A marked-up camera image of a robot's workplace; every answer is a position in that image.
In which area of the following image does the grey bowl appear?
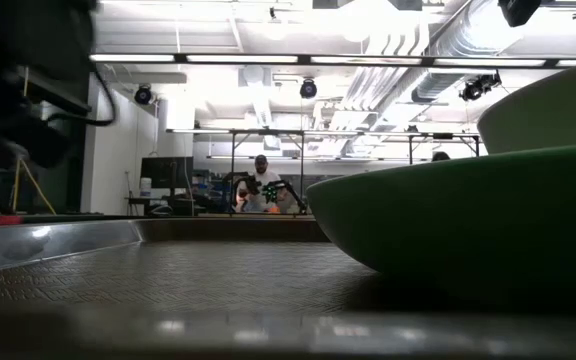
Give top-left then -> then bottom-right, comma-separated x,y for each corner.
476,55 -> 576,155

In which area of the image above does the black ceiling spotlight cluster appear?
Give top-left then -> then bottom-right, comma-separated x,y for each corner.
459,72 -> 502,103

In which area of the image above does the round black ceiling lamp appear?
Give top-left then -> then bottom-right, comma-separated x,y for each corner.
299,78 -> 318,100
134,84 -> 153,106

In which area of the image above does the black background workbench frame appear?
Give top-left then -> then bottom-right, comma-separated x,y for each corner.
167,128 -> 482,216

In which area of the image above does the green plate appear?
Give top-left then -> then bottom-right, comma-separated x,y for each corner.
306,142 -> 576,314

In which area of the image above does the black computer monitor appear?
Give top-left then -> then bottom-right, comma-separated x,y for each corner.
140,156 -> 194,190

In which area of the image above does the long yellow extension cable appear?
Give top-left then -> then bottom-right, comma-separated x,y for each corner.
11,159 -> 57,216

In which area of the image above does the dark glass partition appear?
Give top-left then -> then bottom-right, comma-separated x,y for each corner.
12,64 -> 92,216

